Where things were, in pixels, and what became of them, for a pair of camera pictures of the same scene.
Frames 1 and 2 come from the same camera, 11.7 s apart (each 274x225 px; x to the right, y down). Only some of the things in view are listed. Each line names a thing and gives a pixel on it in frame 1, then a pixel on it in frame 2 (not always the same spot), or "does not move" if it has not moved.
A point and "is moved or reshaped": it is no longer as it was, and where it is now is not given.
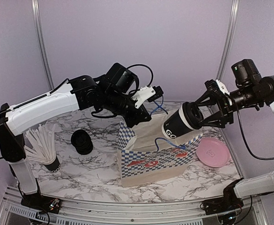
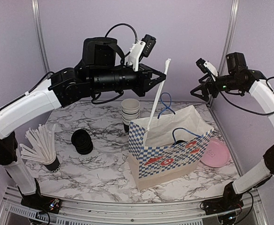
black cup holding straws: (55, 167) does not move
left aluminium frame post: (36, 6) does not move
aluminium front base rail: (12, 212) does not move
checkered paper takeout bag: (146, 155) is moved or reshaped
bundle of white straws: (41, 145) does not move
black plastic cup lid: (193, 114) to (179, 141)
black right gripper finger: (211, 97) to (206, 78)
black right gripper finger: (217, 120) to (205, 96)
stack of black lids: (81, 140) does not move
